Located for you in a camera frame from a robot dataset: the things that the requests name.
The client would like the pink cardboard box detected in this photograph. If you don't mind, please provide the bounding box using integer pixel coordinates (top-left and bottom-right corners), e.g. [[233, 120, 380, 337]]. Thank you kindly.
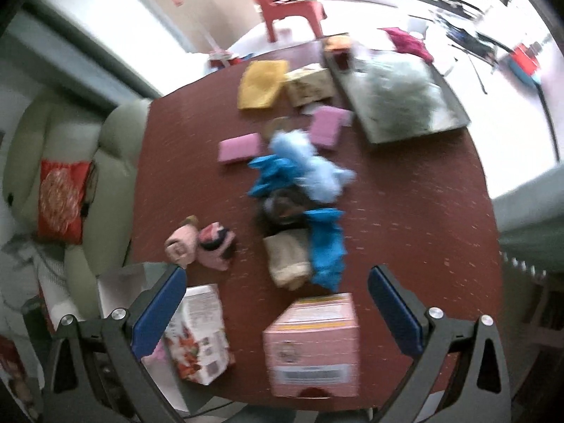
[[263, 293, 361, 398]]

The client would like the orange fabric flower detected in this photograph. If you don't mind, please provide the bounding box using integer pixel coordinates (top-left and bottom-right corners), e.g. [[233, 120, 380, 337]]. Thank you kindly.
[[324, 35, 353, 52]]

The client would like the grey white cloth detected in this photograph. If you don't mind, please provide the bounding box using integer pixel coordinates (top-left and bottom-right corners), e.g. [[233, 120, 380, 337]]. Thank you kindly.
[[0, 233, 67, 318]]

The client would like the yellow foam net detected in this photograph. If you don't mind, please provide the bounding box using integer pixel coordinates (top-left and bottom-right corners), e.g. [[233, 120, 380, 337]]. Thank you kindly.
[[238, 59, 289, 111]]

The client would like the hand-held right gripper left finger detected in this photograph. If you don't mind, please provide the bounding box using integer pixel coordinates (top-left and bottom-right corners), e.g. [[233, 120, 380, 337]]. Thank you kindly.
[[42, 265, 188, 423]]

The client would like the dark red fabric flower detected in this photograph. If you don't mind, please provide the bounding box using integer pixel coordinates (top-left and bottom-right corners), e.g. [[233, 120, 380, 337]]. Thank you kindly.
[[330, 50, 354, 71]]

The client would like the pink rolled sock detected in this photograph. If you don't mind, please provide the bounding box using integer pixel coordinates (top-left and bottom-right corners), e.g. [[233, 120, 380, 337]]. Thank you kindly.
[[165, 216, 201, 267]]

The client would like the beige sock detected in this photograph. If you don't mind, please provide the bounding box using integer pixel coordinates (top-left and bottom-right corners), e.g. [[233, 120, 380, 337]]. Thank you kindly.
[[263, 231, 313, 290]]

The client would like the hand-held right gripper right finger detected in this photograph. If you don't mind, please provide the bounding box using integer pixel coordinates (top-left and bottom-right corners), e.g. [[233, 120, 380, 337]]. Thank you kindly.
[[368, 265, 514, 423]]

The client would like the red plastic chair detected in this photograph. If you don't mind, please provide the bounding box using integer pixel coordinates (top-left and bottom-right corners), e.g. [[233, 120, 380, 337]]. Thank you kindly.
[[247, 0, 329, 40]]

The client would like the red box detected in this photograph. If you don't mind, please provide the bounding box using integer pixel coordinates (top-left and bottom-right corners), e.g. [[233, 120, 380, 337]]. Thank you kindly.
[[512, 44, 544, 82]]

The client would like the white printed carton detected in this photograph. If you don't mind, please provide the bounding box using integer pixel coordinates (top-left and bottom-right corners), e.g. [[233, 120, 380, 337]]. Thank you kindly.
[[97, 262, 236, 386]]

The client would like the pink striped sock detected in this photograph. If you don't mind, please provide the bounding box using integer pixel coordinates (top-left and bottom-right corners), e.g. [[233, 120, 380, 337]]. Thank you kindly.
[[197, 222, 239, 271]]

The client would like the pink sponge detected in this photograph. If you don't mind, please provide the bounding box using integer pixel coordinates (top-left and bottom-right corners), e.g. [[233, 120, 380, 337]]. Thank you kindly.
[[308, 106, 353, 151], [219, 133, 264, 166]]

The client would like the beige sofa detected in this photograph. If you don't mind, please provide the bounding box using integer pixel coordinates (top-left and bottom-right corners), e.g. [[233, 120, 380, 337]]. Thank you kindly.
[[2, 97, 153, 318]]

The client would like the cream printed tissue box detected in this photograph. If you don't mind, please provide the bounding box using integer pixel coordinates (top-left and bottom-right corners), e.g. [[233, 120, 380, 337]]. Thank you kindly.
[[284, 66, 338, 106]]

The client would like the magenta cloth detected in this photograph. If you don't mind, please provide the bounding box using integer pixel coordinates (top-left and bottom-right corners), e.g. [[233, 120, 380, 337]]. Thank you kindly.
[[381, 27, 435, 63]]

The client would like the red embroidered cushion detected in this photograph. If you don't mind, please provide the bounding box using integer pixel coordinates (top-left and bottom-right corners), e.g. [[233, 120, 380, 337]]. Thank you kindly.
[[37, 160, 95, 245]]

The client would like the pale green fluffy bundle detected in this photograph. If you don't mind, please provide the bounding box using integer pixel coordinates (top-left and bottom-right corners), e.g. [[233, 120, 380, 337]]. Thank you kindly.
[[361, 59, 443, 133]]

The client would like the grey green cloth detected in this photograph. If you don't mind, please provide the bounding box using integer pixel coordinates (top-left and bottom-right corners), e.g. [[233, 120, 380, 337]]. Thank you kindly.
[[491, 180, 564, 269]]

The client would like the light blue fluffy puff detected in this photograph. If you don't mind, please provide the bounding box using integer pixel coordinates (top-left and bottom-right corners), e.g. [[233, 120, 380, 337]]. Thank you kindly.
[[269, 130, 357, 201]]

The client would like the blue shoe cover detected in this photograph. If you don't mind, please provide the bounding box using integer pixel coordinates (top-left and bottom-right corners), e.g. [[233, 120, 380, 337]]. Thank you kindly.
[[304, 207, 349, 292], [247, 154, 305, 199]]

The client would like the dark sock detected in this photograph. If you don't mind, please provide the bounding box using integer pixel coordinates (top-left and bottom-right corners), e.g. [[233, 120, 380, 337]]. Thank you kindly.
[[256, 189, 318, 235]]

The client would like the round brown powder puff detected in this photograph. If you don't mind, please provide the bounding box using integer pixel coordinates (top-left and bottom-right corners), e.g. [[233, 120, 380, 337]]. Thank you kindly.
[[266, 117, 300, 139]]

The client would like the grey tray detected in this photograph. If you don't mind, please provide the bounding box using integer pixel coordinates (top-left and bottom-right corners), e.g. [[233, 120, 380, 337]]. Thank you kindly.
[[324, 46, 471, 144]]

